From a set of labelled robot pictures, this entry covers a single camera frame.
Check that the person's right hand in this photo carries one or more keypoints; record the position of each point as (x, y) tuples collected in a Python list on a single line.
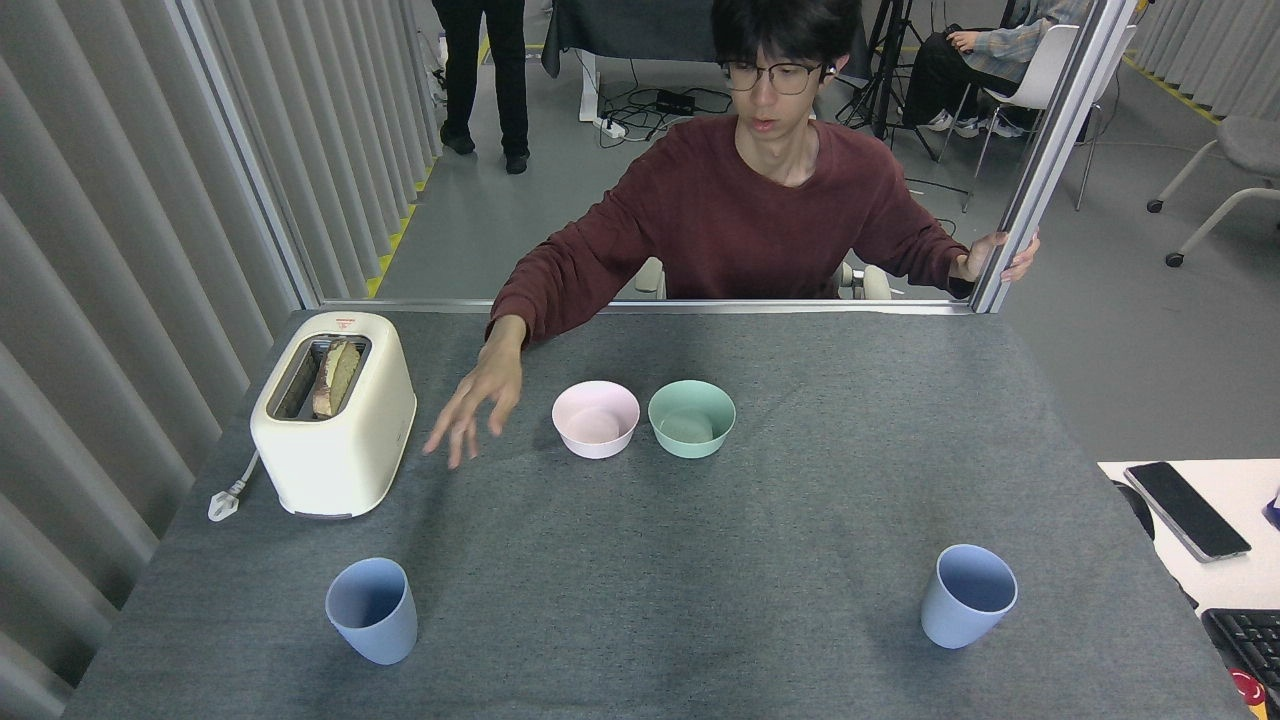
[(490, 390)]

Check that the black tripod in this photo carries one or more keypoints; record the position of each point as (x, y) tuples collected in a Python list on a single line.
[(885, 70)]

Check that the silver frame post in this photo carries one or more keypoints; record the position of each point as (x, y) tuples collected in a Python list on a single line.
[(250, 160), (1050, 150)]

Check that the red round object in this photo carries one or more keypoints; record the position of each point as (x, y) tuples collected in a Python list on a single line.
[(1248, 692)]

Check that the black power box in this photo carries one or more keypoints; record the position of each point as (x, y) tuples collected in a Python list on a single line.
[(675, 101)]

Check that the silver frame crossbar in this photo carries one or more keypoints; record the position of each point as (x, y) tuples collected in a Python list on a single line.
[(700, 306)]

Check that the white plastic chair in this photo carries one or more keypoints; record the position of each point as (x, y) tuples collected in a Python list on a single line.
[(1040, 70)]

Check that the cream white toaster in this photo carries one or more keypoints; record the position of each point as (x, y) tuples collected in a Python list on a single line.
[(340, 460)]

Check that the standing person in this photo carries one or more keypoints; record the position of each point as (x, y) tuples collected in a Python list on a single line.
[(495, 70)]

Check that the person on white chair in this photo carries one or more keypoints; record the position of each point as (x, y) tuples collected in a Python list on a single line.
[(960, 60)]

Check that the white power strip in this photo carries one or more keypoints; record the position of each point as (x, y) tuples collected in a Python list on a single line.
[(611, 127)]

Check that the person's left hand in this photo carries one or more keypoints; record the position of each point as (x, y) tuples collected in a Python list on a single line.
[(982, 255)]

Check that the white toaster power plug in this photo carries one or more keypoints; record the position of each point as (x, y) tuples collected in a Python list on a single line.
[(222, 505)]

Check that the office chair with white armrests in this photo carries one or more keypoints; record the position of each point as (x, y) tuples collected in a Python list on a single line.
[(865, 282)]

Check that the bread slice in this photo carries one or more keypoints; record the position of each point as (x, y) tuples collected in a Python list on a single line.
[(338, 375)]

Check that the black smartphone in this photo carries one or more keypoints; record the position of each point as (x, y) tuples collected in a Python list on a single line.
[(1187, 510)]

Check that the small blue object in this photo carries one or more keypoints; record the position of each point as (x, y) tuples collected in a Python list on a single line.
[(1273, 510)]

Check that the black keyboard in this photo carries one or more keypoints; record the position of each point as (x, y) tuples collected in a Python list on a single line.
[(1250, 640)]

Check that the white side table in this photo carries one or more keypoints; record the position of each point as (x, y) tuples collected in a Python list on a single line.
[(1245, 585)]

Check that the blue plastic cup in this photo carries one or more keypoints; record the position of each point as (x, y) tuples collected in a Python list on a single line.
[(375, 635), (945, 620)]

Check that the grey chair with white legs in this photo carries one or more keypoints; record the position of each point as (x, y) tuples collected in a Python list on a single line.
[(1250, 150)]

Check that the green bowl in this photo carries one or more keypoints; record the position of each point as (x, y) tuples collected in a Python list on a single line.
[(692, 440)]

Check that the seated person at table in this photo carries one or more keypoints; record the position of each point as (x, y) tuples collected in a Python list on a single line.
[(740, 220)]

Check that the pink bowl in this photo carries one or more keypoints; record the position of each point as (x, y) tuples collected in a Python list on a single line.
[(595, 440)]

